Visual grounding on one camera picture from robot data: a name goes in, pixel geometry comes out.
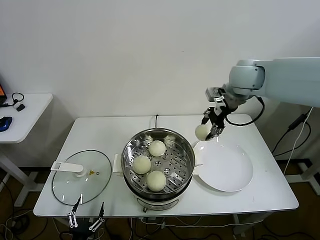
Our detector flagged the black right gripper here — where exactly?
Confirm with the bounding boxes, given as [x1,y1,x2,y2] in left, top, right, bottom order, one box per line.
[201,106,228,141]

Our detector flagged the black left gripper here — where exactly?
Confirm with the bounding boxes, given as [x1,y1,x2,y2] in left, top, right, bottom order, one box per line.
[67,195,106,240]

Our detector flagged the white steamed baozi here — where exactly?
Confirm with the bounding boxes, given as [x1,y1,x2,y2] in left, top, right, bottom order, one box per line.
[194,124,212,141]
[146,170,167,192]
[132,156,152,175]
[148,140,166,157]

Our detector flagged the stainless steel steamer basket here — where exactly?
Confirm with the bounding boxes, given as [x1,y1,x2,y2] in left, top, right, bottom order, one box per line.
[121,127,196,200]

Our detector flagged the white round plate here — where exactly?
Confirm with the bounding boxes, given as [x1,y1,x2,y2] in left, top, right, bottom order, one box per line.
[191,137,254,193]

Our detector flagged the white electric pot base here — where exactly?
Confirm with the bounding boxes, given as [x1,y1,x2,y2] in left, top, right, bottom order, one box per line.
[113,153,204,214]

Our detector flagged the white side desk with sticker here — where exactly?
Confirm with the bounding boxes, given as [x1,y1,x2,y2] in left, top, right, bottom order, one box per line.
[284,159,320,196]

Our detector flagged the white side desk with laptop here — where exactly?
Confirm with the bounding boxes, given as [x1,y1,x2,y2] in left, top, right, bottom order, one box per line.
[0,93,55,208]

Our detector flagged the blue computer mouse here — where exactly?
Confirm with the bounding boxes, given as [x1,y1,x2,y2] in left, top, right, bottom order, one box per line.
[0,116,13,132]

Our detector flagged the glass lid with white handle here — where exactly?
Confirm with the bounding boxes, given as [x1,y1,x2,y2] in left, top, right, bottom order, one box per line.
[51,149,113,206]

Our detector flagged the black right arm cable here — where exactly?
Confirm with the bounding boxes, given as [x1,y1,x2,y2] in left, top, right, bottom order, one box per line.
[224,95,266,127]

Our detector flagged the black cable with adapter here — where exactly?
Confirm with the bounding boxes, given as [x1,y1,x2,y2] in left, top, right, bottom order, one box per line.
[271,113,312,157]

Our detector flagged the white hanging cable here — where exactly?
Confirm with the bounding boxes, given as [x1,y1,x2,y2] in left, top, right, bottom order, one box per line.
[283,106,315,177]

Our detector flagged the black headset cable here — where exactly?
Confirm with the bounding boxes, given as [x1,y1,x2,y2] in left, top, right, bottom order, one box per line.
[0,92,25,108]

